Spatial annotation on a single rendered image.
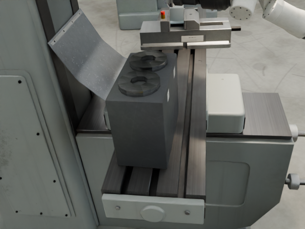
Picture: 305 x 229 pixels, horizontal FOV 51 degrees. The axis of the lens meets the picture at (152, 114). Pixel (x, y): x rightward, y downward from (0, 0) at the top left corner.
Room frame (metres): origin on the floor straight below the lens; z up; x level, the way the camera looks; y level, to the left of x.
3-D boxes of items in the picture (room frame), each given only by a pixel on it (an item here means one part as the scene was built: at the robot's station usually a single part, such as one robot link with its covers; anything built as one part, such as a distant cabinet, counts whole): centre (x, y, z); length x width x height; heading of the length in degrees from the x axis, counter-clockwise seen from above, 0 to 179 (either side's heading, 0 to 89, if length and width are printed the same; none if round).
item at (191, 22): (1.21, -0.18, 1.07); 0.12 x 0.06 x 0.04; 172
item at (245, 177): (1.02, -0.12, 0.48); 0.80 x 0.30 x 0.60; 79
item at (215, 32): (1.21, -0.16, 1.04); 0.35 x 0.15 x 0.11; 82
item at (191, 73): (1.04, -0.10, 0.94); 1.24 x 0.23 x 0.08; 169
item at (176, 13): (1.22, -0.13, 1.10); 0.06 x 0.05 x 0.06; 172
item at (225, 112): (1.02, -0.09, 0.84); 0.50 x 0.35 x 0.12; 79
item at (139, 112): (0.64, 0.01, 1.08); 0.22 x 0.12 x 0.20; 166
